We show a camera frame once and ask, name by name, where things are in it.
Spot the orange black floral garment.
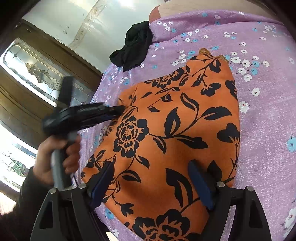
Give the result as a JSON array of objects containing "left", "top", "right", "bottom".
[{"left": 81, "top": 48, "right": 240, "bottom": 240}]

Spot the dark sleeved left forearm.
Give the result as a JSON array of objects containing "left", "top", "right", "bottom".
[{"left": 1, "top": 168, "right": 51, "bottom": 240}]

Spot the person's left hand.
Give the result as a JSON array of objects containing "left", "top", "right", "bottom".
[{"left": 33, "top": 135, "right": 81, "bottom": 186}]

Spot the wooden glass panel door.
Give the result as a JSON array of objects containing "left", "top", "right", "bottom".
[{"left": 1, "top": 20, "right": 102, "bottom": 212}]

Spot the purple floral bed sheet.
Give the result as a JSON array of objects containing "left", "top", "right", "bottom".
[{"left": 76, "top": 10, "right": 295, "bottom": 240}]

